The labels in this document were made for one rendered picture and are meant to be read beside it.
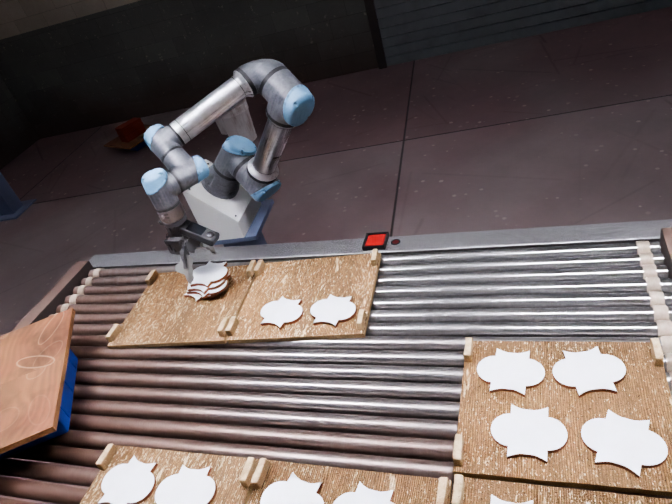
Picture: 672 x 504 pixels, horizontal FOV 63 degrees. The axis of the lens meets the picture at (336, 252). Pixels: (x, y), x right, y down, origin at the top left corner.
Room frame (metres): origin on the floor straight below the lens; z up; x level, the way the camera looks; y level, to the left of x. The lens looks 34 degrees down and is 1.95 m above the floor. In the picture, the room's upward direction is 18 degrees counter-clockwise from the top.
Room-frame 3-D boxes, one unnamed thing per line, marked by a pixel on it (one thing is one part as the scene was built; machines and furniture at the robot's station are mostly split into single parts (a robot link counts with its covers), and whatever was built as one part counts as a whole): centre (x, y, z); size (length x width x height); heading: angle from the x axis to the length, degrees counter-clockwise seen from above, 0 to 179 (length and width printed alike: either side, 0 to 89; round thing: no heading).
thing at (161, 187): (1.52, 0.43, 1.31); 0.09 x 0.08 x 0.11; 122
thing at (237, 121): (5.16, 0.50, 0.19); 0.30 x 0.30 x 0.37
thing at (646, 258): (1.44, 0.08, 0.90); 1.95 x 0.05 x 0.05; 64
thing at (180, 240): (1.52, 0.44, 1.15); 0.09 x 0.08 x 0.12; 57
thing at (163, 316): (1.47, 0.51, 0.93); 0.41 x 0.35 x 0.02; 68
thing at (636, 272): (1.40, 0.10, 0.90); 1.95 x 0.05 x 0.05; 64
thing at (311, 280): (1.31, 0.12, 0.93); 0.41 x 0.35 x 0.02; 68
